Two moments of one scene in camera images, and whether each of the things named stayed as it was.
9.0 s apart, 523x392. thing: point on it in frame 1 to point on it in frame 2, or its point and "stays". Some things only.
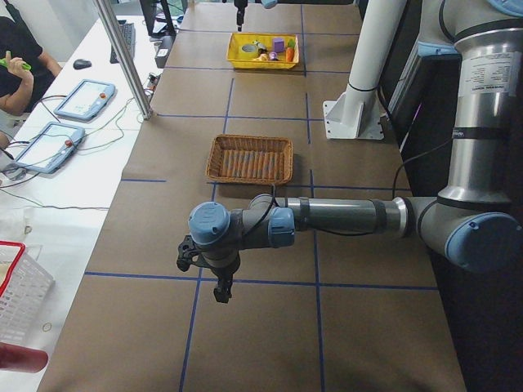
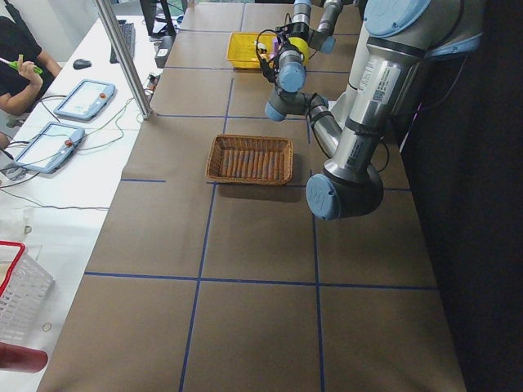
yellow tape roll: [249, 51] to [301, 44]
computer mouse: [81, 64] stays
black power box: [166, 44] stays
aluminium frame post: [124, 59] stays
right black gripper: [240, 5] to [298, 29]
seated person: [29, 73] stays
